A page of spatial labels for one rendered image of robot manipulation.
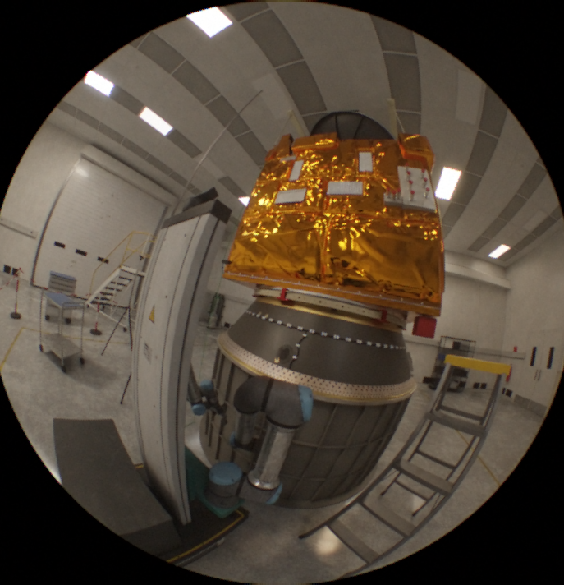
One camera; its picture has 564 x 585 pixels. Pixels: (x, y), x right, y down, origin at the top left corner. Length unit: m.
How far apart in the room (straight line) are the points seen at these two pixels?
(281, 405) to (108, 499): 0.72
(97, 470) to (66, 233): 7.43
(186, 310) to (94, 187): 7.86
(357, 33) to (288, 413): 4.02
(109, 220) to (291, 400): 7.81
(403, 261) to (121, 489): 1.82
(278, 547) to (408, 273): 2.11
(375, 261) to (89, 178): 8.43
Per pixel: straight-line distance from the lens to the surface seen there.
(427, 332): 1.38
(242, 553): 1.61
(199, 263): 0.41
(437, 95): 4.06
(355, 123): 2.90
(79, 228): 7.82
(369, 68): 3.76
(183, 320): 0.41
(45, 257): 7.98
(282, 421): 0.55
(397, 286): 1.27
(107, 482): 0.85
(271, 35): 3.84
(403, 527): 1.30
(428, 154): 2.17
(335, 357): 1.13
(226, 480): 0.74
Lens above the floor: 1.57
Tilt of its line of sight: 6 degrees up
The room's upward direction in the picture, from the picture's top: 14 degrees clockwise
